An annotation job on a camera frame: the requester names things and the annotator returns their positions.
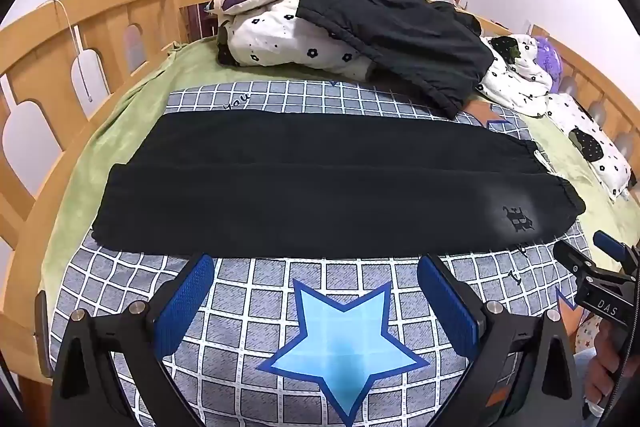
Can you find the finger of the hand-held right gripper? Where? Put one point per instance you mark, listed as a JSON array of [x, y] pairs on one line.
[[572, 259], [607, 243]]

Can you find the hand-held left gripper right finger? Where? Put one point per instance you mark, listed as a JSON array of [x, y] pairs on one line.
[[445, 302]]

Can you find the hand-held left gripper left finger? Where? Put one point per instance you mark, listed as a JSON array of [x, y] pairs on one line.
[[185, 302]]

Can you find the black pants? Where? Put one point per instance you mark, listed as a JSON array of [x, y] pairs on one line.
[[300, 182]]

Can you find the person's right hand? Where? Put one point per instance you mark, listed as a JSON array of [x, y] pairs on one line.
[[602, 362]]

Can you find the grey grid blanket with star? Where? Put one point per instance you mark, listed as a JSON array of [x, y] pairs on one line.
[[250, 307]]

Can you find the white pillow with black print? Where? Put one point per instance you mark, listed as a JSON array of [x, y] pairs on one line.
[[607, 167]]

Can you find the purple plush toy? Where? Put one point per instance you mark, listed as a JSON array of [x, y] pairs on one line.
[[547, 52]]

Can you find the green bed sheet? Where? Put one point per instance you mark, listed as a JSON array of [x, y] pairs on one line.
[[150, 72]]

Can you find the black jacket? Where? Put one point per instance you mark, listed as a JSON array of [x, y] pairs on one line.
[[400, 37]]

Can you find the white flower print quilt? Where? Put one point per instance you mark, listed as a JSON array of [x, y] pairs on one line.
[[280, 37]]

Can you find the wooden bed frame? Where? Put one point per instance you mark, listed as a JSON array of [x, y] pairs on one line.
[[30, 57]]

